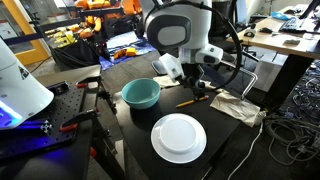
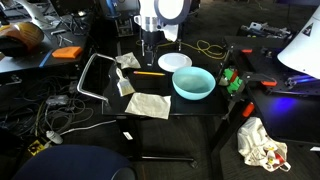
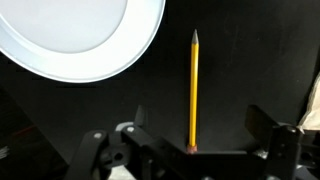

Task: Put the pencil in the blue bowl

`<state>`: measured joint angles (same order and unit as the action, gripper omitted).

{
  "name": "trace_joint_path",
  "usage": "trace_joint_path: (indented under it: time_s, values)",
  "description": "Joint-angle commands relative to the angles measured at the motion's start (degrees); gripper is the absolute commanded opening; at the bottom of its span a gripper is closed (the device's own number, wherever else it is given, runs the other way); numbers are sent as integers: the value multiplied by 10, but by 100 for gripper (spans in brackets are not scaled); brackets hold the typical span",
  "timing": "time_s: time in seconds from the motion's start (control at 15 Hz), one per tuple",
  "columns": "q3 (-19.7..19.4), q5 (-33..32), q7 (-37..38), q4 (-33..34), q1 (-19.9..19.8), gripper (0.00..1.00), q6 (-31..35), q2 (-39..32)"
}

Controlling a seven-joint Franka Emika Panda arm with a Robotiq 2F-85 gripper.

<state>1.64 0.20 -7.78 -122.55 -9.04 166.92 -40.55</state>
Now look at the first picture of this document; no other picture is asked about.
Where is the teal blue bowl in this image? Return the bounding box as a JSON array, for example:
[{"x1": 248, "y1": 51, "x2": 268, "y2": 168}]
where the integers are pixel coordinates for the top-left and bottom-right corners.
[{"x1": 120, "y1": 77, "x2": 162, "y2": 110}]

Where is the black computer mouse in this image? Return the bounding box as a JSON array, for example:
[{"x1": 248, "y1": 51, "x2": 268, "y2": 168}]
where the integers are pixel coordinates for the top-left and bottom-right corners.
[{"x1": 259, "y1": 27, "x2": 274, "y2": 35}]

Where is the yellow pencil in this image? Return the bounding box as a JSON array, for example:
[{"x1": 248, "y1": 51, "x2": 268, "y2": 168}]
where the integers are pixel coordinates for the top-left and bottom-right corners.
[{"x1": 175, "y1": 95, "x2": 210, "y2": 109}]

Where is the black fabric bag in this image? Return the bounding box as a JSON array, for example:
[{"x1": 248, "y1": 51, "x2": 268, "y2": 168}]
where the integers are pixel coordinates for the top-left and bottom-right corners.
[{"x1": 49, "y1": 39, "x2": 102, "y2": 71}]

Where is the yellow door frame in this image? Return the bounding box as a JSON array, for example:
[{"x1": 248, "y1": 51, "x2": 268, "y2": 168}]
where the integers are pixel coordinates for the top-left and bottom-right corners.
[{"x1": 2, "y1": 0, "x2": 51, "y2": 67}]

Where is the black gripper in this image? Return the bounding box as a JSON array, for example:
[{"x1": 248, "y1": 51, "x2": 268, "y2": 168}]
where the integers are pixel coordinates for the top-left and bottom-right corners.
[{"x1": 181, "y1": 63, "x2": 206, "y2": 102}]

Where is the blue cloth item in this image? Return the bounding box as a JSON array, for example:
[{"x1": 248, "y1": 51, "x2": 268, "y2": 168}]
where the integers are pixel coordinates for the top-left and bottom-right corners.
[{"x1": 270, "y1": 11, "x2": 293, "y2": 22}]

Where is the wooden office desk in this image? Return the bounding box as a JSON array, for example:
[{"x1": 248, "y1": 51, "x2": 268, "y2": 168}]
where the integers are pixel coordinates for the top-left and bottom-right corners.
[{"x1": 226, "y1": 13, "x2": 320, "y2": 60}]

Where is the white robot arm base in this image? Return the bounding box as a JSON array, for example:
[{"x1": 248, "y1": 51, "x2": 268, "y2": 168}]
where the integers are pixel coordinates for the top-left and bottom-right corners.
[{"x1": 0, "y1": 36, "x2": 55, "y2": 131}]

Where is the black office chair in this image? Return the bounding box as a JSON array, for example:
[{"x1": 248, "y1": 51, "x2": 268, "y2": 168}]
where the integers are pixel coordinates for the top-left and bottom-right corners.
[{"x1": 211, "y1": 0, "x2": 261, "y2": 63}]

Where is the black keyboard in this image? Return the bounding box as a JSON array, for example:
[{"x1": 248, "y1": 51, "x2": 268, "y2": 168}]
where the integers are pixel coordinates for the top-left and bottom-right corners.
[{"x1": 279, "y1": 16, "x2": 313, "y2": 35}]

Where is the white power cable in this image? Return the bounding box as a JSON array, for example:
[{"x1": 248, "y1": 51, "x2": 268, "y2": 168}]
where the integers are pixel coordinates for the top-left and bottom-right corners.
[{"x1": 227, "y1": 121, "x2": 265, "y2": 180}]

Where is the black leaning panel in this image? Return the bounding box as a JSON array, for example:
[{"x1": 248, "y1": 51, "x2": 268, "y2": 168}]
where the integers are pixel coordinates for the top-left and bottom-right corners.
[{"x1": 262, "y1": 54, "x2": 315, "y2": 112}]

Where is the orange foam block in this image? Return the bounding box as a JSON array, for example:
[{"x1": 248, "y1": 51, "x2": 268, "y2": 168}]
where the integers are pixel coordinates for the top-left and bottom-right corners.
[{"x1": 113, "y1": 47, "x2": 138, "y2": 61}]

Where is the small beige cloth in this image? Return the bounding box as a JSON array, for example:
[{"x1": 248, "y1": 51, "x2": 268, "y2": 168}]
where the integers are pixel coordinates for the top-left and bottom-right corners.
[{"x1": 152, "y1": 75, "x2": 182, "y2": 90}]

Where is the black and white marker tag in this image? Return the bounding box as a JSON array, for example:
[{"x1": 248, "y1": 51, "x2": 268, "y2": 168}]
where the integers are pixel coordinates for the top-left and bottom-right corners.
[{"x1": 39, "y1": 119, "x2": 54, "y2": 135}]

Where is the large beige cloth bag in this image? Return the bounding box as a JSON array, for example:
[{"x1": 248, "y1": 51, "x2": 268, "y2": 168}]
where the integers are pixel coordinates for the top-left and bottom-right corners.
[{"x1": 209, "y1": 89, "x2": 266, "y2": 128}]

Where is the bent metal tube frame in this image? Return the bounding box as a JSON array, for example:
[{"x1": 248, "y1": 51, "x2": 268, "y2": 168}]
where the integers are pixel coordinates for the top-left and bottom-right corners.
[{"x1": 219, "y1": 59, "x2": 260, "y2": 102}]

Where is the grey computer mouse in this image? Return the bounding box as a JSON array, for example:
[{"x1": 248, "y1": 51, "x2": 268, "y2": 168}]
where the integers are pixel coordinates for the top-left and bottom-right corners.
[{"x1": 243, "y1": 29, "x2": 257, "y2": 38}]

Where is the black clamp with orange head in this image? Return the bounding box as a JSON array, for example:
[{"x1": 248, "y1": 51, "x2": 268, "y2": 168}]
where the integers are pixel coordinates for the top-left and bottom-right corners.
[
  {"x1": 74, "y1": 75, "x2": 103, "y2": 90},
  {"x1": 59, "y1": 107, "x2": 101, "y2": 134}
]

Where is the white round plate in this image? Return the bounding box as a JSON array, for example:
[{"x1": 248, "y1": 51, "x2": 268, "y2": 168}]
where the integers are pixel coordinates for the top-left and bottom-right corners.
[{"x1": 150, "y1": 113, "x2": 208, "y2": 165}]

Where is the black perforated breadboard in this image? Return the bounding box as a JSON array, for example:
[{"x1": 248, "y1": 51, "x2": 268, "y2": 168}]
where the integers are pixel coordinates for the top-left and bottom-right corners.
[{"x1": 0, "y1": 83, "x2": 88, "y2": 160}]

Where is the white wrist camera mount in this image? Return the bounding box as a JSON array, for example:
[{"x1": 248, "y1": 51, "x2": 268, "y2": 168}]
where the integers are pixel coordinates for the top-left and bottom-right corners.
[{"x1": 157, "y1": 52, "x2": 185, "y2": 84}]

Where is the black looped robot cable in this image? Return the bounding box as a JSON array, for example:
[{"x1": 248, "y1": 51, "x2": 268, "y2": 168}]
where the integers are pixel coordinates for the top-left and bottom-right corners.
[{"x1": 143, "y1": 0, "x2": 243, "y2": 92}]

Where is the grey cable bundle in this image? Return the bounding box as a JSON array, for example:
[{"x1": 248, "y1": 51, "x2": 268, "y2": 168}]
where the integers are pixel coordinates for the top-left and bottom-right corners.
[{"x1": 263, "y1": 112, "x2": 320, "y2": 167}]

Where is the blue tarp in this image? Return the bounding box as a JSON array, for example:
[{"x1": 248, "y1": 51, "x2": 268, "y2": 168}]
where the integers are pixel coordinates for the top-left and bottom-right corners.
[{"x1": 99, "y1": 31, "x2": 158, "y2": 72}]

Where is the orange and yellow machine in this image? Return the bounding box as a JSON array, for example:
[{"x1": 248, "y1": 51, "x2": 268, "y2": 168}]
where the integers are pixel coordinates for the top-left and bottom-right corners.
[{"x1": 44, "y1": 0, "x2": 144, "y2": 48}]

